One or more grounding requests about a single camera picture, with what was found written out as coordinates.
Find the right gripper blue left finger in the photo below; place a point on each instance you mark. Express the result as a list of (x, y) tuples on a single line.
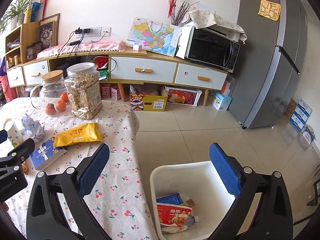
[(45, 217)]

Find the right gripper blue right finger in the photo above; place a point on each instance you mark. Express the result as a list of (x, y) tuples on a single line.
[(273, 215)]

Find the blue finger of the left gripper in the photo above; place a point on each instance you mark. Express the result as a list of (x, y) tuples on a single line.
[(3, 136)]

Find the white paper cup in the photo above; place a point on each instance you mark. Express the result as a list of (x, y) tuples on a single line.
[(14, 135)]

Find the blue cardboard box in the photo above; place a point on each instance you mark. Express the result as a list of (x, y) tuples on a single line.
[(172, 199)]

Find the red instant noodle bag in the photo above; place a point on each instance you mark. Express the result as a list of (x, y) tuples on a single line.
[(173, 215)]

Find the clear plastic water bottle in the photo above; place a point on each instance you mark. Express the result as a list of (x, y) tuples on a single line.
[(191, 220)]

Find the white plastic trash bin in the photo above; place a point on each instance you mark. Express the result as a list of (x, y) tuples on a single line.
[(199, 182)]

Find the crumpled paper ball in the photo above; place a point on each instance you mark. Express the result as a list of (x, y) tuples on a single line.
[(32, 129)]

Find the cherry print tablecloth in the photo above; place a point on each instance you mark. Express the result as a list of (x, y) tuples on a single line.
[(117, 200)]

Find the yellow snack packet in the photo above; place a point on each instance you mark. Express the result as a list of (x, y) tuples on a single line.
[(88, 132)]

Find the blue white snack box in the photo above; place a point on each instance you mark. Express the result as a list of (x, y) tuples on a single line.
[(44, 155)]

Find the glass jar with wooden lid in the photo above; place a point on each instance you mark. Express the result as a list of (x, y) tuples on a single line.
[(48, 91)]

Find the light blue carton box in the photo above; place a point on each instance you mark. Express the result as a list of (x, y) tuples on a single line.
[(219, 101)]

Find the wooden shelf unit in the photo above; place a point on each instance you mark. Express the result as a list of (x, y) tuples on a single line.
[(17, 42)]

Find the red white gift box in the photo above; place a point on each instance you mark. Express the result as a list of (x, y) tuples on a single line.
[(183, 96)]

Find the brown cardboard box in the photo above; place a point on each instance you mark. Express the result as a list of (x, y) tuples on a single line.
[(290, 108)]

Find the clear jar of biscuit sticks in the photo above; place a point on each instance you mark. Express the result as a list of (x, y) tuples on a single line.
[(83, 90)]

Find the stacked blue white cartons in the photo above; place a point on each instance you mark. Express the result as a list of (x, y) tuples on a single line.
[(300, 115)]

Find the yellow cardboard box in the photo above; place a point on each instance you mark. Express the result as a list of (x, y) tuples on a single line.
[(148, 97)]

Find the white wooden TV cabinet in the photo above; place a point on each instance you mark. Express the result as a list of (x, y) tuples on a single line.
[(128, 67)]

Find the framed cat picture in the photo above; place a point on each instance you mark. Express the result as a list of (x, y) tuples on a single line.
[(48, 31)]

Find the potted green plant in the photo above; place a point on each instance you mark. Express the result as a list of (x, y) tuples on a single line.
[(15, 8)]

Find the black microwave oven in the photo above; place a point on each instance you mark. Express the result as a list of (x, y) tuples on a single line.
[(207, 46)]

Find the colourful map puzzle board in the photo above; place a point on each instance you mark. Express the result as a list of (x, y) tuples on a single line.
[(154, 36)]

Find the floral cloth on microwave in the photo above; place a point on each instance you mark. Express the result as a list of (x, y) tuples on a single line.
[(205, 19)]

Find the silver double-door refrigerator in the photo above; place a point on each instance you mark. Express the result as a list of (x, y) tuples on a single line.
[(269, 62)]

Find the yellow fridge note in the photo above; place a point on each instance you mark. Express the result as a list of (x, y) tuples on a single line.
[(269, 10)]

